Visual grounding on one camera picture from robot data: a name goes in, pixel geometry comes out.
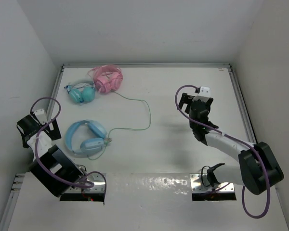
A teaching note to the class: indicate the right aluminium frame rail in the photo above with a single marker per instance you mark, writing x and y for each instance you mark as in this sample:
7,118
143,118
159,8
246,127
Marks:
242,106

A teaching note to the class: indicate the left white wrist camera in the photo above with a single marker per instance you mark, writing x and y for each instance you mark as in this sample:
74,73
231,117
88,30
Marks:
40,116

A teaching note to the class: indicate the light blue headphones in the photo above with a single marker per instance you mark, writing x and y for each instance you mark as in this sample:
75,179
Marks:
88,146

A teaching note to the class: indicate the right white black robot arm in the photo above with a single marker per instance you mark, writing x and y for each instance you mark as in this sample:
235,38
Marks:
250,169

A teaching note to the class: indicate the pink headphones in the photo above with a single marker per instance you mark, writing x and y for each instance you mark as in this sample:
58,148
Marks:
106,78

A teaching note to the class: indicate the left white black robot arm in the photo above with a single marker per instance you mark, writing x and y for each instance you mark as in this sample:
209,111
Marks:
49,154

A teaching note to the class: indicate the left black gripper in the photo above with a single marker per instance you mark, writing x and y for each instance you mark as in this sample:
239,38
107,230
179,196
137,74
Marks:
54,134

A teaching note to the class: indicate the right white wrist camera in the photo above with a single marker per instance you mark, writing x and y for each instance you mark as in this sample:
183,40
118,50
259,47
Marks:
203,92

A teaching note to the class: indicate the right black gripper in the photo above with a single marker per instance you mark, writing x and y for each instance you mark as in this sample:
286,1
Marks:
187,99

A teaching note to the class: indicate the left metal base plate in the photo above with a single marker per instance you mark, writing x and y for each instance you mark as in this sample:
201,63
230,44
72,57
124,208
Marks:
95,181

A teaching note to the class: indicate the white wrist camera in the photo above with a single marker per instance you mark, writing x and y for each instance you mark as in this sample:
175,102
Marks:
203,92
40,116

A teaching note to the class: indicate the teal headphones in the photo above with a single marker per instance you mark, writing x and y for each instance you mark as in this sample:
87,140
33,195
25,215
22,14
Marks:
82,91

